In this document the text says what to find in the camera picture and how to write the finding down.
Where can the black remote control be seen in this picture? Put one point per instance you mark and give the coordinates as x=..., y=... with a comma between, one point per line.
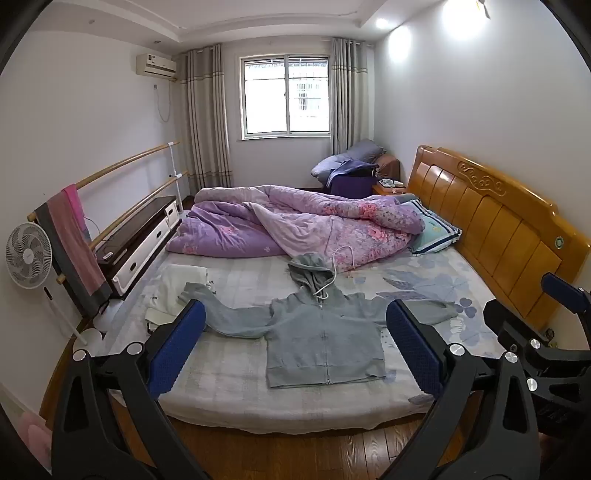
x=107, y=256

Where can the teal striped pillow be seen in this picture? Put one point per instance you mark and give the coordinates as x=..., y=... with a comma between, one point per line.
x=436, y=228

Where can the white rail post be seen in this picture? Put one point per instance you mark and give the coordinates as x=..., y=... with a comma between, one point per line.
x=173, y=166

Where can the grey striped curtain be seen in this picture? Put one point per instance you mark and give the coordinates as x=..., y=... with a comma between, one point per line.
x=351, y=97
x=207, y=120

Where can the window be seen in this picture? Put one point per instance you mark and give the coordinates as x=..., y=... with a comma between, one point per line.
x=284, y=97

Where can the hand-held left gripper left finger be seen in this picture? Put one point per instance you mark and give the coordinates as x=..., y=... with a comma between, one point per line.
x=178, y=346

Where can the wooden headboard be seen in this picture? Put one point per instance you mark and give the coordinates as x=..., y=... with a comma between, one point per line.
x=485, y=217

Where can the long wooden rail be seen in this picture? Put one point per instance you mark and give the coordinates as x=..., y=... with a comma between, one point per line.
x=147, y=198
x=120, y=161

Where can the pink soft object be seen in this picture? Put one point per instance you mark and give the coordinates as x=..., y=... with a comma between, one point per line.
x=34, y=438

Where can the dark top white cabinet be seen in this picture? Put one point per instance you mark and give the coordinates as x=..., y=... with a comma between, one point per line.
x=138, y=221

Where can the white standing fan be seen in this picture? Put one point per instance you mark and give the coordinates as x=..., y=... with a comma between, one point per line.
x=27, y=256

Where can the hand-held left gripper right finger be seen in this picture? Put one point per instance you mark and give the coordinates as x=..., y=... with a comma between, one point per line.
x=411, y=341

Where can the brown chair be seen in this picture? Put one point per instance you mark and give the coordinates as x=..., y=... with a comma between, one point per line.
x=388, y=165

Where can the grey zip hoodie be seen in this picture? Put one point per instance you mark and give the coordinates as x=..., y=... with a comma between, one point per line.
x=323, y=337

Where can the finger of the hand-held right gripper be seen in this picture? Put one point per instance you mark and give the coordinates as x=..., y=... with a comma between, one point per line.
x=505, y=318
x=561, y=288

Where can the grey towel with pink band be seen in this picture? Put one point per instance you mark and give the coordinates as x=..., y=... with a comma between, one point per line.
x=60, y=240

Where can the lavender pillow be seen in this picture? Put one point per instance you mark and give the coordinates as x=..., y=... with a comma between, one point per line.
x=325, y=167

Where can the white folded cloth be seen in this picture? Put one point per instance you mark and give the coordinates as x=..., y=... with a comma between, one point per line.
x=178, y=277

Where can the wooden nightstand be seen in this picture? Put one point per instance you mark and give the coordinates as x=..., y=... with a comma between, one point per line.
x=388, y=190

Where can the grey blue pillow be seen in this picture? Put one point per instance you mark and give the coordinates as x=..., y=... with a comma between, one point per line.
x=367, y=148

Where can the purple floral quilt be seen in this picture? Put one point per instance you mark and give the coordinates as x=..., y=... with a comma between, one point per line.
x=231, y=226

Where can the bed with pale floral sheet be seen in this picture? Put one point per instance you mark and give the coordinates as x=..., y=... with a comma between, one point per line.
x=231, y=369

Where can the white air conditioner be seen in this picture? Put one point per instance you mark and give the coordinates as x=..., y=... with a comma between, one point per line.
x=156, y=65

